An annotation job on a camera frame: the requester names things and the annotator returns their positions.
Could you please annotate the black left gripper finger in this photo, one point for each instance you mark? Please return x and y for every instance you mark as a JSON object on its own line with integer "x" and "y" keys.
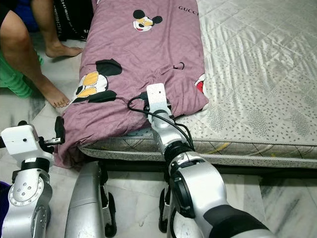
{"x": 22, "y": 123}
{"x": 60, "y": 129}

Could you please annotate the pink cartoon print blanket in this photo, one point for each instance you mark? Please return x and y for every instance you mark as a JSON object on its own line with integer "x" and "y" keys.
{"x": 143, "y": 59}

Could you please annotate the green plastic stool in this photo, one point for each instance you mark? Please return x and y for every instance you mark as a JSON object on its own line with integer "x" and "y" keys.
{"x": 12, "y": 79}

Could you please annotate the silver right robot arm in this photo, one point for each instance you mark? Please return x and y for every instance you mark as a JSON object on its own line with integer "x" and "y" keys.
{"x": 203, "y": 188}

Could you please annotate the purple plastic bin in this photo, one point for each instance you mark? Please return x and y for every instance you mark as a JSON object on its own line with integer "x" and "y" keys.
{"x": 5, "y": 203}

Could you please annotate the person in black clothes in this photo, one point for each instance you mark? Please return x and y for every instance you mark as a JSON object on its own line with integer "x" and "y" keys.
{"x": 20, "y": 44}

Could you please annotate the black bag with white lettering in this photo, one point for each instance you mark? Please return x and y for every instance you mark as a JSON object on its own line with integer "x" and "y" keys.
{"x": 72, "y": 20}

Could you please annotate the blue fabric item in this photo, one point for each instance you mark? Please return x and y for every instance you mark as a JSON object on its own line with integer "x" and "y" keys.
{"x": 25, "y": 12}

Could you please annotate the grey quilted mattress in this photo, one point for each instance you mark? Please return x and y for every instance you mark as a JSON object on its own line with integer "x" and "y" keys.
{"x": 257, "y": 64}

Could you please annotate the silver right robot leg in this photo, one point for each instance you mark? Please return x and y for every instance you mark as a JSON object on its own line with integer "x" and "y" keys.
{"x": 178, "y": 218}

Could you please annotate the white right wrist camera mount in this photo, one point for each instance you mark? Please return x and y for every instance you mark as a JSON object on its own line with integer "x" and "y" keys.
{"x": 157, "y": 98}

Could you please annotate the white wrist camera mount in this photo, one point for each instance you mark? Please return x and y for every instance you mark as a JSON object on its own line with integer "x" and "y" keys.
{"x": 157, "y": 98}
{"x": 25, "y": 143}

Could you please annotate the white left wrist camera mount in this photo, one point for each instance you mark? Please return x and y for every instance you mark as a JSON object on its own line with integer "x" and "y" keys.
{"x": 25, "y": 143}

